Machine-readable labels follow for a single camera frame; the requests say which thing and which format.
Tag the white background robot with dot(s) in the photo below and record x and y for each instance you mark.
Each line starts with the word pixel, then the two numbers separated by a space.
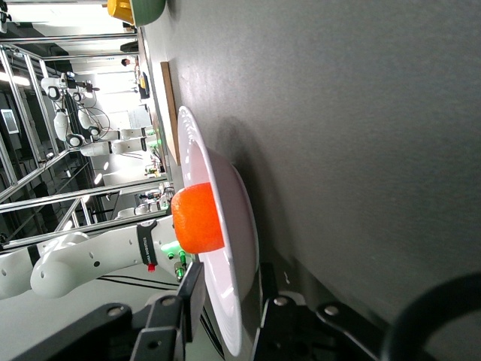
pixel 60 124

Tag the white round plate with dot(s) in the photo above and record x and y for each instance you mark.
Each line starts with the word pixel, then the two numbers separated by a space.
pixel 240 210

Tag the pale green bowl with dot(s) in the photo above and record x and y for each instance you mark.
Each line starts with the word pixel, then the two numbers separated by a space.
pixel 148 11

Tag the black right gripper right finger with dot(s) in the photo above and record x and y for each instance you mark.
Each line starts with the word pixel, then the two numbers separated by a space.
pixel 293 331

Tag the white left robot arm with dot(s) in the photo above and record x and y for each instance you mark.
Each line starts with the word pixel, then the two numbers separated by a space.
pixel 75 259

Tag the background person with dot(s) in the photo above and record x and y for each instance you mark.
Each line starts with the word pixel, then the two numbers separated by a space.
pixel 127 62

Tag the wall monitor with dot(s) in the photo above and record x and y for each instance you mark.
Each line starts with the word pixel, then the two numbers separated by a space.
pixel 9 121

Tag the aluminium frame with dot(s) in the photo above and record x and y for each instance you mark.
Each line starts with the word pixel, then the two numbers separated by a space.
pixel 37 201

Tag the wooden cutting board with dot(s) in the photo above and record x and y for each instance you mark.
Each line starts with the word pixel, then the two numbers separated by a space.
pixel 171 113

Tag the orange fruit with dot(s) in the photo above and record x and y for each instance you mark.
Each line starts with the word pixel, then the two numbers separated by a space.
pixel 197 218

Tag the yellow cup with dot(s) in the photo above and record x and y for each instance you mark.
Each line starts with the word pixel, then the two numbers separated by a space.
pixel 120 9

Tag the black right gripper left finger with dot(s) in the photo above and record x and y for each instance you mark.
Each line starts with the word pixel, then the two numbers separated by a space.
pixel 193 297

